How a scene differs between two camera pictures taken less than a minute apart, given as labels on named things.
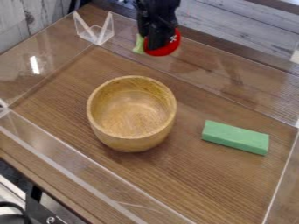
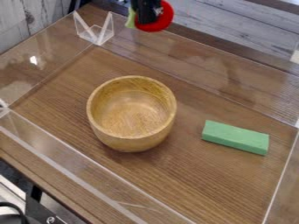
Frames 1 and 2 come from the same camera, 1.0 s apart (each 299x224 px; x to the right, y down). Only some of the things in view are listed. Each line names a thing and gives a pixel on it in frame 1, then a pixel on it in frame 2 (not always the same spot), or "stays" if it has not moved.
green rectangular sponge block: (237, 137) stays
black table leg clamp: (38, 213) stays
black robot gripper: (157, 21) -> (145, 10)
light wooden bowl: (131, 110) stays
